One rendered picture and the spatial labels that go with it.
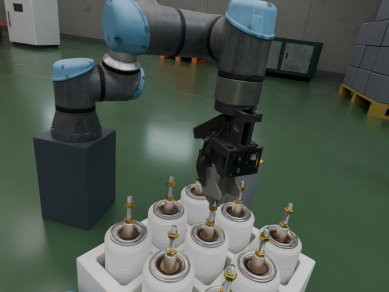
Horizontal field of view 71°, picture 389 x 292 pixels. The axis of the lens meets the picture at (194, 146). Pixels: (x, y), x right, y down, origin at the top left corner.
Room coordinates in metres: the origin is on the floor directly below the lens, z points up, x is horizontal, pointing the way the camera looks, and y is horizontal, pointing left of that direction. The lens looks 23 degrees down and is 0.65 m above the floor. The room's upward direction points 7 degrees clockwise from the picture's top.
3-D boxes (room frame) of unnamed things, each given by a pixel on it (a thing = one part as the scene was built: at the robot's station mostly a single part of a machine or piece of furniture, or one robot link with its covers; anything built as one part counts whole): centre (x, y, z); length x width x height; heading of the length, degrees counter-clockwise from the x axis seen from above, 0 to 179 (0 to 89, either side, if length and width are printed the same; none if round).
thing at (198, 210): (0.63, -0.03, 0.16); 0.10 x 0.10 x 0.18
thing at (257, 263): (0.40, -0.15, 0.26); 0.02 x 0.02 x 0.03
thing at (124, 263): (0.44, 0.11, 0.16); 0.10 x 0.10 x 0.18
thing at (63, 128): (0.81, 0.38, 0.35); 0.15 x 0.15 x 0.10
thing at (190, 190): (0.63, -0.03, 0.25); 0.08 x 0.08 x 0.01
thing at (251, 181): (0.75, -0.16, 0.16); 0.07 x 0.07 x 0.31; 54
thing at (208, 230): (0.47, -0.05, 0.26); 0.02 x 0.02 x 0.03
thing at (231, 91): (0.46, -0.06, 0.57); 0.08 x 0.08 x 0.05
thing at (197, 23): (0.53, 0.02, 0.64); 0.11 x 0.11 x 0.08; 38
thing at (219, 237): (0.47, -0.05, 0.25); 0.08 x 0.08 x 0.01
